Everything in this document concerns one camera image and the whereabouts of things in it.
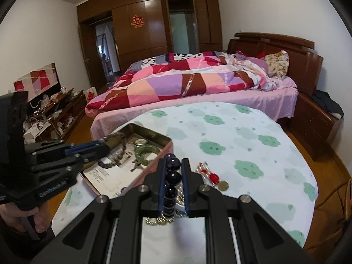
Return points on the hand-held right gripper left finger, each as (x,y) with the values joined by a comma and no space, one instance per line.
(162,189)

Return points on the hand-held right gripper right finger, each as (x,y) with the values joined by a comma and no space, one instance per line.
(185,189)

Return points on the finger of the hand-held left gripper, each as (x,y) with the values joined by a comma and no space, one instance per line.
(95,154)
(85,145)

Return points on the rectangular tin box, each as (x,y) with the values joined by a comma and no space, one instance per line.
(145,132)

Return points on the person's left hand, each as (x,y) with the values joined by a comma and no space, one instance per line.
(16,218)

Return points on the white cardboard box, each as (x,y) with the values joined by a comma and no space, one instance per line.
(34,133)

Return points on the wooden television stand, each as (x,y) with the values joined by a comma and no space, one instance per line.
(74,107)

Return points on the green jade bangle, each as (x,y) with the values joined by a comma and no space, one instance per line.
(139,154)

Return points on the silver wrist watch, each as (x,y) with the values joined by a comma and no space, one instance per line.
(140,142)

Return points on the red white paper bag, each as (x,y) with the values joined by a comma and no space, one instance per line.
(91,94)

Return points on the white mug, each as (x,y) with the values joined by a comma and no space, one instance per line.
(63,89)

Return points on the cloth covered television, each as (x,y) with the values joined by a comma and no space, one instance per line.
(35,81)

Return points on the brown wooden door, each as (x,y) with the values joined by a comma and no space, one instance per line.
(85,57)

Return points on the pink bedsheet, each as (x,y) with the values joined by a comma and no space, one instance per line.
(192,99)

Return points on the patchwork quilt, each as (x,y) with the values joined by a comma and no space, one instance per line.
(170,84)

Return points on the black white spotted blanket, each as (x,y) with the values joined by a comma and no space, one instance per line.
(154,60)

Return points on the brown wooden wardrobe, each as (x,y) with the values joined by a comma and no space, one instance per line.
(154,33)

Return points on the wooden nightstand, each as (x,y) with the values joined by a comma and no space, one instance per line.
(310,126)

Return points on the floral pillow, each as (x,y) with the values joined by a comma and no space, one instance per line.
(277,63)

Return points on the dark cloth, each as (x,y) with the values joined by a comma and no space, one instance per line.
(328,103)

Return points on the wooden bed headboard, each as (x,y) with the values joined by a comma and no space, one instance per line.
(299,57)

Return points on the red paper wall decoration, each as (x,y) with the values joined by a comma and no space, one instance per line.
(137,22)

